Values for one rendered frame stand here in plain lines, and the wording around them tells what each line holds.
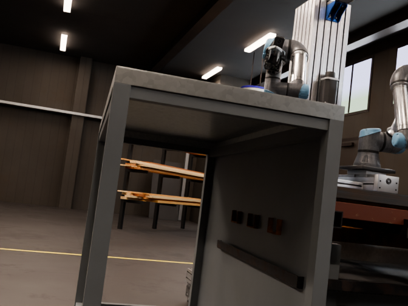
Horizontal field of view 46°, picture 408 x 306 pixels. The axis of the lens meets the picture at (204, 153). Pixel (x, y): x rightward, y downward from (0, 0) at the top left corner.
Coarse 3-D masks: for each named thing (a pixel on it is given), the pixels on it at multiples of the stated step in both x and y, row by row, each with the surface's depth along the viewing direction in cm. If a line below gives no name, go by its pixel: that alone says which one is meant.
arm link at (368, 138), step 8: (368, 128) 274; (376, 128) 273; (360, 136) 276; (368, 136) 272; (376, 136) 272; (384, 136) 273; (360, 144) 275; (368, 144) 271; (376, 144) 272; (384, 144) 272
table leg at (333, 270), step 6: (330, 258) 144; (336, 258) 144; (330, 264) 143; (336, 264) 144; (330, 270) 143; (336, 270) 144; (330, 276) 143; (336, 276) 144; (330, 294) 143; (336, 294) 143; (330, 300) 143
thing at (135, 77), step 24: (120, 72) 113; (144, 72) 114; (216, 96) 118; (240, 96) 120; (264, 96) 121; (144, 120) 198; (168, 120) 190; (192, 120) 182; (216, 120) 175; (240, 120) 168; (192, 144) 249; (216, 144) 249
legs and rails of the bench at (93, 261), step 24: (120, 96) 112; (144, 96) 114; (168, 96) 116; (192, 96) 117; (120, 120) 112; (264, 120) 122; (288, 120) 123; (312, 120) 125; (120, 144) 112; (144, 144) 240; (168, 144) 243; (96, 168) 233; (96, 192) 233; (96, 216) 110; (96, 240) 109; (96, 264) 109; (96, 288) 109
